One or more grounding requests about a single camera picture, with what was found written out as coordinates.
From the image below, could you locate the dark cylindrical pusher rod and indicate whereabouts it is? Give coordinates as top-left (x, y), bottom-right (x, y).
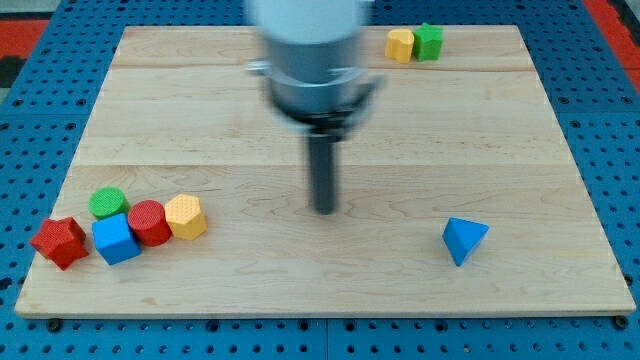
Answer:
top-left (307, 136), bottom-right (336, 215)

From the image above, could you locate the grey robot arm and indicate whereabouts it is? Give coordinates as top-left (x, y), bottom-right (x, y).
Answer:
top-left (245, 0), bottom-right (381, 215)

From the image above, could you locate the yellow hexagon block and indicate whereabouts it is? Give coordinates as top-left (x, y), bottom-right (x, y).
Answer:
top-left (164, 194), bottom-right (207, 240)

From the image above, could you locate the blue triangle block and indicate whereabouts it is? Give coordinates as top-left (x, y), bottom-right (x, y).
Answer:
top-left (442, 217), bottom-right (490, 267)

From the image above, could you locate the yellow heart block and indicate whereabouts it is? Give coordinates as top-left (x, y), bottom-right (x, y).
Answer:
top-left (385, 28), bottom-right (415, 63)

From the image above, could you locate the wooden board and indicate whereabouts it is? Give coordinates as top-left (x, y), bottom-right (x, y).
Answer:
top-left (15, 25), bottom-right (636, 319)

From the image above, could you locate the green star block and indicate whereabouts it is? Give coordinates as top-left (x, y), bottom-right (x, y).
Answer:
top-left (413, 23), bottom-right (443, 62)

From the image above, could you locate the red cylinder block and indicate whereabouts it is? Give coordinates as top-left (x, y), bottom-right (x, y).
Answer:
top-left (127, 200), bottom-right (172, 247)

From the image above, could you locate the green cylinder block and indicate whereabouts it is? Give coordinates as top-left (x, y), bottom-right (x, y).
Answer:
top-left (88, 187), bottom-right (130, 220)

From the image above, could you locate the blue cube block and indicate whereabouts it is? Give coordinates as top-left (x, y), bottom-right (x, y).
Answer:
top-left (92, 213), bottom-right (142, 265)

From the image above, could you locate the red star block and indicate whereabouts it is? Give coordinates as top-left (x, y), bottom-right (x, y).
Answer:
top-left (29, 217), bottom-right (89, 271)

